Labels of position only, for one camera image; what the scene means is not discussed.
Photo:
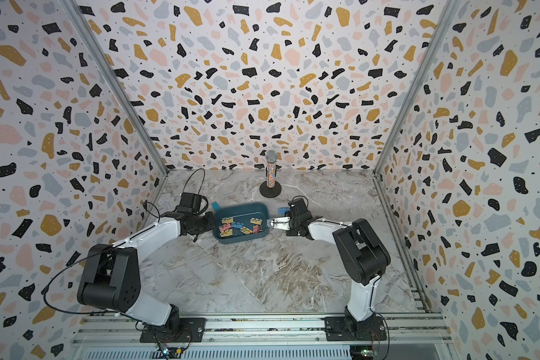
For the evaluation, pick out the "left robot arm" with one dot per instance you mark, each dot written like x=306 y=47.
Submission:
x=111 y=276

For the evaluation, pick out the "microphone on black stand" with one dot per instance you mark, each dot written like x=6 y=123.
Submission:
x=270 y=188

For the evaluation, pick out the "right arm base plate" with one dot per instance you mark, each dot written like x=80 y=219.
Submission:
x=346 y=328

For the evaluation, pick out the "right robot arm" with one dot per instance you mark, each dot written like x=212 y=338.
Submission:
x=364 y=256

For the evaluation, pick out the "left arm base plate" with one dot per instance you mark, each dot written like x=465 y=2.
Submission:
x=184 y=330

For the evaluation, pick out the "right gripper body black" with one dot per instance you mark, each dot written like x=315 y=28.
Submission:
x=293 y=225

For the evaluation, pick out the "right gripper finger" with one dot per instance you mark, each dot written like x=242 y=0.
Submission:
x=280 y=226
x=279 y=220

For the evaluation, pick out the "teal rectangular block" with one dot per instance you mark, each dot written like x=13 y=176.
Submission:
x=215 y=206

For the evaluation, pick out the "teal plastic storage box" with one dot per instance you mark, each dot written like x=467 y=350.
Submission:
x=241 y=223

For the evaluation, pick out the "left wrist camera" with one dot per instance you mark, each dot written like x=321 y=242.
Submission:
x=190 y=202

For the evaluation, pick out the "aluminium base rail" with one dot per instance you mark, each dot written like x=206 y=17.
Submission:
x=267 y=336

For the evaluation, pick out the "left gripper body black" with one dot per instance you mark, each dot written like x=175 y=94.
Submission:
x=202 y=223

